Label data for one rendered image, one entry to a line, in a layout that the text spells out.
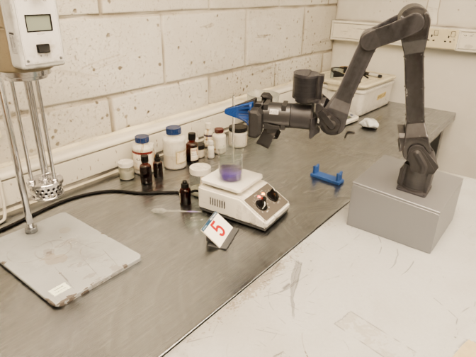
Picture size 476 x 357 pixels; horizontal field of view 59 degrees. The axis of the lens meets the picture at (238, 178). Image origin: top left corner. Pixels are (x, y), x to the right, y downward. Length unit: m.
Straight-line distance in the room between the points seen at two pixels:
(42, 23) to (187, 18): 0.81
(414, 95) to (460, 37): 1.26
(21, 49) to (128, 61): 0.63
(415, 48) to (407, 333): 0.53
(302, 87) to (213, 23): 0.75
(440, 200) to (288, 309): 0.43
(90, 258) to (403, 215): 0.68
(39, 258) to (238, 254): 0.41
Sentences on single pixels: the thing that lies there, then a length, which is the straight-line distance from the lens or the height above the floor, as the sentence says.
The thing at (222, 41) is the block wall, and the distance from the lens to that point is 1.67.
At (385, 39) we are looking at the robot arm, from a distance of 0.91.
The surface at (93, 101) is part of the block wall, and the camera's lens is 1.31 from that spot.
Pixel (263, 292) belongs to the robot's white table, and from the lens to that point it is 0.83.
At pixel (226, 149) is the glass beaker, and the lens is 1.06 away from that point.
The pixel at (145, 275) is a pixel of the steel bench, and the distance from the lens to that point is 0.89.
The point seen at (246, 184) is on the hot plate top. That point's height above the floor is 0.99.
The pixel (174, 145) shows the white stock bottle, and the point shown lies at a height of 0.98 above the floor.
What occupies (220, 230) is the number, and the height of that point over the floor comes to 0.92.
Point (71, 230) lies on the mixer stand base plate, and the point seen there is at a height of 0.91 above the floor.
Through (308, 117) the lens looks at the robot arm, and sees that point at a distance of 0.96.
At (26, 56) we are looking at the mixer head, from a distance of 0.77.
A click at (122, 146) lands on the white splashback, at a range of 1.34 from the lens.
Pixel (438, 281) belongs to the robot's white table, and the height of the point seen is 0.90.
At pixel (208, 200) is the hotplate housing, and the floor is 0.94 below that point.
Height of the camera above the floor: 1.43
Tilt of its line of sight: 24 degrees down
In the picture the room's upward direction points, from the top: 1 degrees clockwise
